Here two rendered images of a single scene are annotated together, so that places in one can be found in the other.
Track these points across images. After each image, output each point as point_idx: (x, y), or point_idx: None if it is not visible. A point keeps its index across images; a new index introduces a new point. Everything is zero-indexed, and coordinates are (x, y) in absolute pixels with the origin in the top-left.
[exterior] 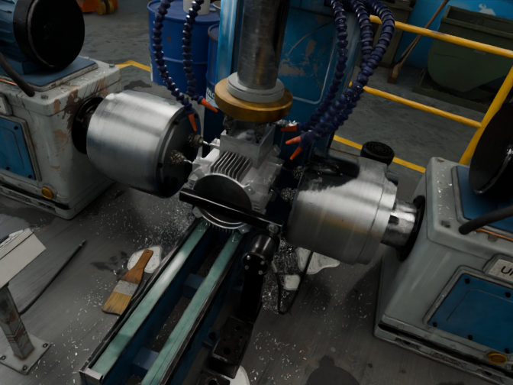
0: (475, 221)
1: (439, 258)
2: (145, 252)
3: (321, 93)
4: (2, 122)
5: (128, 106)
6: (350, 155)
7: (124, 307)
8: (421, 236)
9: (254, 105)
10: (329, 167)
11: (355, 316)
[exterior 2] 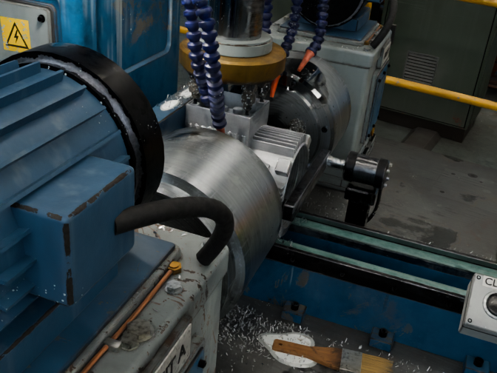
0: (386, 29)
1: (369, 79)
2: (280, 346)
3: (168, 34)
4: None
5: (208, 169)
6: None
7: (381, 358)
8: (351, 76)
9: (279, 50)
10: (307, 72)
11: (329, 197)
